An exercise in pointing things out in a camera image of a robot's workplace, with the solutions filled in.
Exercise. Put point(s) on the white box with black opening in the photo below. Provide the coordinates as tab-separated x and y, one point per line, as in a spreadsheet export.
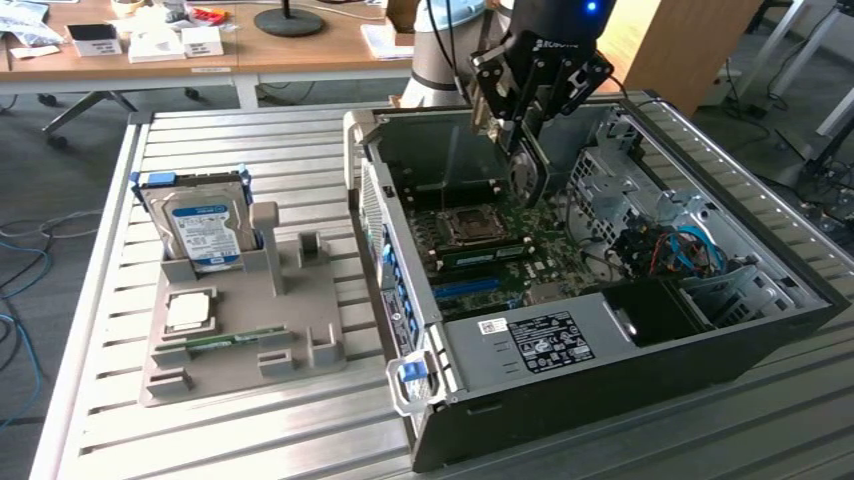
97	47

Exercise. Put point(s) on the green RAM stick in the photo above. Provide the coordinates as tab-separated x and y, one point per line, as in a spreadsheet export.
221	341

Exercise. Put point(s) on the beige cup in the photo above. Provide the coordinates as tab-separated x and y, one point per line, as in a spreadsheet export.
127	7

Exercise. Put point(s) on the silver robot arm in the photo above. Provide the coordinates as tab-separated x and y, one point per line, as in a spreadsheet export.
420	60

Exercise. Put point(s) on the white table leg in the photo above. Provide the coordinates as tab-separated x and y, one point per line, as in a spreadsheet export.
835	115

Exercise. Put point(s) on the chair base with castors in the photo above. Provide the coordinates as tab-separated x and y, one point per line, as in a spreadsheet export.
87	107

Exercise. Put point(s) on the grey power supply unit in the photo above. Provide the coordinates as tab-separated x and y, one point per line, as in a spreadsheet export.
481	360

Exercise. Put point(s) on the white power box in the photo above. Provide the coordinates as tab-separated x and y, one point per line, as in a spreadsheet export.
724	87

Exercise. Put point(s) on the white labelled box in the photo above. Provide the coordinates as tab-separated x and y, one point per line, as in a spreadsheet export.
201	42

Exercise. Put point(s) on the wooden cabinet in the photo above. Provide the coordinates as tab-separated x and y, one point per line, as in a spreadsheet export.
681	50

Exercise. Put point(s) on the black round lamp base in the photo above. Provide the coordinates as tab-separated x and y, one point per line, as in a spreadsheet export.
290	22

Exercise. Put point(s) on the open black PC case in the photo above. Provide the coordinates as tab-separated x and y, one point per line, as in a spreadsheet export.
601	400

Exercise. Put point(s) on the blue expansion slot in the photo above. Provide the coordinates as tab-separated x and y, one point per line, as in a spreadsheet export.
468	289

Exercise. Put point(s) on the RAM stick with white label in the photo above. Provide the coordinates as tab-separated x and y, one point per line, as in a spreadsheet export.
481	257

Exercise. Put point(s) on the silver disk bay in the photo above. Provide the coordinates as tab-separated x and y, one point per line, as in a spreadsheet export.
741	295

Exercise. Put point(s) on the silver CPU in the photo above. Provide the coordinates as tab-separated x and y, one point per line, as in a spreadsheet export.
187	312

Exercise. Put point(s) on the grey parts rack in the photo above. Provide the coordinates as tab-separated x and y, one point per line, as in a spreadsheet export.
254	310

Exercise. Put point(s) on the hard disk with blue caddy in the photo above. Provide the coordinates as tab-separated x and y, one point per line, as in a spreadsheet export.
201	230

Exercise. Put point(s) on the red small object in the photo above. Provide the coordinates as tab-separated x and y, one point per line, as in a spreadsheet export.
213	16

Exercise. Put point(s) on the blue case latch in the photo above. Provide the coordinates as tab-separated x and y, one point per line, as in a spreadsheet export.
412	372

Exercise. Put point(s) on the white paper card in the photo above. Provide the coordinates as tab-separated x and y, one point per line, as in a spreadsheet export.
34	52

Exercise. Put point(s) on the clear plastic bag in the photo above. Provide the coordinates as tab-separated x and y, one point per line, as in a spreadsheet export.
27	25

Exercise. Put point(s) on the CPU socket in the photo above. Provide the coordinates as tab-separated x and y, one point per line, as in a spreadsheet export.
470	225

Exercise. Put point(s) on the green motherboard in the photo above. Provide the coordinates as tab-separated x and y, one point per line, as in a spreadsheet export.
554	260

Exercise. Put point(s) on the stack of papers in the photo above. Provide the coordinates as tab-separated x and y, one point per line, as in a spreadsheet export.
384	45

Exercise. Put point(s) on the wooden desk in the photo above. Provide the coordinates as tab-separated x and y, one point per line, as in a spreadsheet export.
301	55

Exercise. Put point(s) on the silver perforated drive cage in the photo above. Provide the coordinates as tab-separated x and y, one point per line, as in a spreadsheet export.
601	200

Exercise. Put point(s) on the graphics card with metal bracket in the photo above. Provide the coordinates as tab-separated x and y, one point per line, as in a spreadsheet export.
528	175

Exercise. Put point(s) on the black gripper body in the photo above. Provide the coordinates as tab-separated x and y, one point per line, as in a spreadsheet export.
561	25

